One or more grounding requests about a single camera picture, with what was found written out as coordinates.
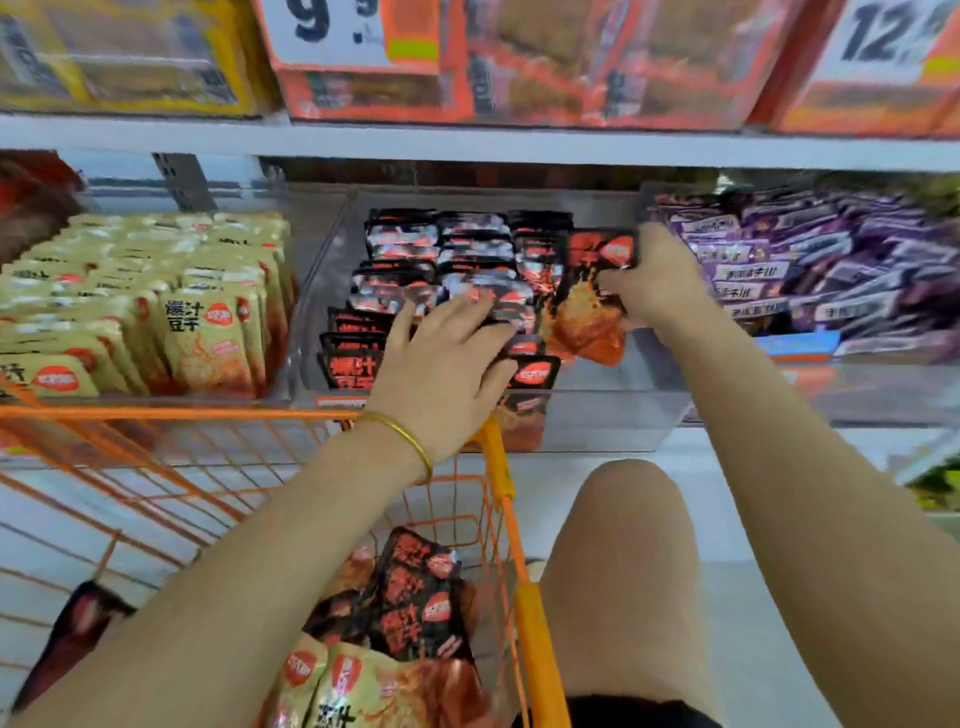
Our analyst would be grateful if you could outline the orange blue shelf price tag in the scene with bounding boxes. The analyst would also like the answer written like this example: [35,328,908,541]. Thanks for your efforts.
[754,330,845,398]

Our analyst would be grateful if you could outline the pile of purple packets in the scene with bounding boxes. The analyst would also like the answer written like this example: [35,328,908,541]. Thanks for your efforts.
[652,183,960,362]

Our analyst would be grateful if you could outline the stack of yellow trimmed packets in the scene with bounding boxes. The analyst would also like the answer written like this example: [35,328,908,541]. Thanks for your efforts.
[0,0,279,117]

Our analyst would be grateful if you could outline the stack of orange trimmed packets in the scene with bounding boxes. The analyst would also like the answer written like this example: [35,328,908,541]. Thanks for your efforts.
[255,0,804,129]
[750,0,960,140]

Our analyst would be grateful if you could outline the pile of red tan packets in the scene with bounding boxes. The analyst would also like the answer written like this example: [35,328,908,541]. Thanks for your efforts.
[0,150,84,264]

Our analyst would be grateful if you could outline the person's right leg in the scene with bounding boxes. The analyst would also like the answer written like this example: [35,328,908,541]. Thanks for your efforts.
[540,457,725,722]

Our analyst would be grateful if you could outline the pile of green yellow packages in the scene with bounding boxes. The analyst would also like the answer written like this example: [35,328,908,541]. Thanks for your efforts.
[907,465,960,521]

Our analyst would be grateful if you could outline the orange shopping cart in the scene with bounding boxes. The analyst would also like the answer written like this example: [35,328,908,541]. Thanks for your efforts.
[0,382,572,728]

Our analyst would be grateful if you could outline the person's left forearm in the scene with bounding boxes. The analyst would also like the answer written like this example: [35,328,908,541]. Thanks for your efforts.
[7,427,434,728]

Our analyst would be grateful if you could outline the black shorts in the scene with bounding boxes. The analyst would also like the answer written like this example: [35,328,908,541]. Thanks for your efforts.
[517,693,722,728]

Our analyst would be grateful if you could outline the gold bracelet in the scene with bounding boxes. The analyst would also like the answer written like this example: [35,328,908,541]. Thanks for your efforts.
[348,409,437,485]

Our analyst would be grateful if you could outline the pile of black orange snacks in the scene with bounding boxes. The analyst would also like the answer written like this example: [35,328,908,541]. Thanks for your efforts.
[15,525,497,728]

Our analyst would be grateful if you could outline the person's right forearm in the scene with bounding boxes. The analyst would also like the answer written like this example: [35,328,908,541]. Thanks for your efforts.
[663,304,960,728]

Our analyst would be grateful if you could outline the person's left hand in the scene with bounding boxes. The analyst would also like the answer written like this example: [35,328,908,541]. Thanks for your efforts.
[364,292,522,467]

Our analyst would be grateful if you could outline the white orange price tag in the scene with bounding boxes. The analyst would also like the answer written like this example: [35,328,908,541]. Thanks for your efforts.
[817,0,960,86]
[255,0,444,72]

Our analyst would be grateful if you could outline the person's right hand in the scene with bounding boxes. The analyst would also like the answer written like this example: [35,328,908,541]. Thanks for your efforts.
[600,222,725,339]

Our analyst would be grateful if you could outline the row of black orange snacks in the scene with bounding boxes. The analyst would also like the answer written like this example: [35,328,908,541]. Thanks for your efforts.
[318,210,444,396]
[435,213,564,452]

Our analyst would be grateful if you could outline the row of yellow orange snacks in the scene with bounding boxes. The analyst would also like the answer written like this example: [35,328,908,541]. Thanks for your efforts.
[22,217,200,399]
[157,213,297,401]
[0,225,137,455]

